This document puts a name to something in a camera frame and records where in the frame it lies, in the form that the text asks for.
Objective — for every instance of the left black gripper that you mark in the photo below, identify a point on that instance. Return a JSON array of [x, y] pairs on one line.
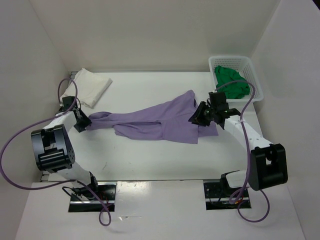
[[86, 121]]

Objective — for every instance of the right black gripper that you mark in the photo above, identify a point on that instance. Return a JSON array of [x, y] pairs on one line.
[[197, 118]]

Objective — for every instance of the purple t shirt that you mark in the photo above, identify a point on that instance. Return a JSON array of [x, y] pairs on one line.
[[166, 121]]

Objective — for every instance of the white t shirt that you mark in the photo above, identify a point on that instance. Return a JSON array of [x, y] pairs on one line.
[[90, 87]]

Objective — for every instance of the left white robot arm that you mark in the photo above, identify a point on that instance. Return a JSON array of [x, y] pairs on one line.
[[55, 154]]

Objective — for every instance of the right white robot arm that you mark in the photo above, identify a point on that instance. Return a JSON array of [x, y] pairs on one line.
[[267, 162]]

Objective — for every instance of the green t shirt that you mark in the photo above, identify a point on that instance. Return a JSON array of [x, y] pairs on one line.
[[230, 82]]

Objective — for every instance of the white plastic laundry basket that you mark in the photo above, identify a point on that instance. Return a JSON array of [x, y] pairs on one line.
[[241, 64]]

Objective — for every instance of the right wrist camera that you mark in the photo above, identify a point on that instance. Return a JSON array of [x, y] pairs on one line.
[[218, 101]]

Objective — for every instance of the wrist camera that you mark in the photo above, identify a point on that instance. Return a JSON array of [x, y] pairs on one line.
[[218, 101], [70, 103]]

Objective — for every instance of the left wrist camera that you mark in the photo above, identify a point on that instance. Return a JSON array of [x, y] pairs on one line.
[[70, 103]]

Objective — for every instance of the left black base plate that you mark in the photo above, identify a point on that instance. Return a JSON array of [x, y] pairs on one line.
[[82, 201]]

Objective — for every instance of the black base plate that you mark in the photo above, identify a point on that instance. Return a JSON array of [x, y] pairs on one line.
[[217, 196], [82, 201]]

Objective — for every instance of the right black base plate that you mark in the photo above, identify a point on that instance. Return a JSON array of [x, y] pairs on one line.
[[217, 196]]

